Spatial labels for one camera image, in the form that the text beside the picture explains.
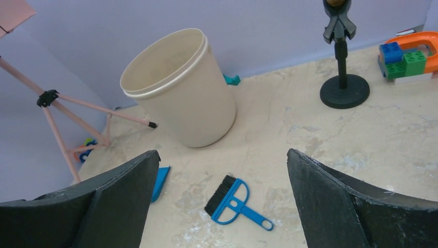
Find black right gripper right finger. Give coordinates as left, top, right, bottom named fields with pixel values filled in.
left=287, top=149, right=437, bottom=247

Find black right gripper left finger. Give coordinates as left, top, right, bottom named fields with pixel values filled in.
left=1, top=150, right=161, bottom=247

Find blue dustpan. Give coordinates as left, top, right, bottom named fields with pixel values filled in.
left=151, top=166, right=171, bottom=203

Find blue hand brush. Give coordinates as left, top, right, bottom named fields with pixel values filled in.
left=204, top=175, right=275, bottom=231

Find orange wheeled toy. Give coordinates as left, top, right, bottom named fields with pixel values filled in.
left=74, top=138, right=97, bottom=163

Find black microphone stand toy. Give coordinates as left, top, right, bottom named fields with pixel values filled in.
left=320, top=1, right=370, bottom=109

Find beige round bin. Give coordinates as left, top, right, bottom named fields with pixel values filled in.
left=120, top=28, right=237, bottom=148

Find teal object behind bin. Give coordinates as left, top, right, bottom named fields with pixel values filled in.
left=223, top=74, right=241, bottom=86

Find orange colourful block toy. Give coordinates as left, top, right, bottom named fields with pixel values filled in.
left=378, top=31, right=437, bottom=85

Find pink music stand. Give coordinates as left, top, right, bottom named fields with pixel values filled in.
left=1, top=1, right=158, bottom=183

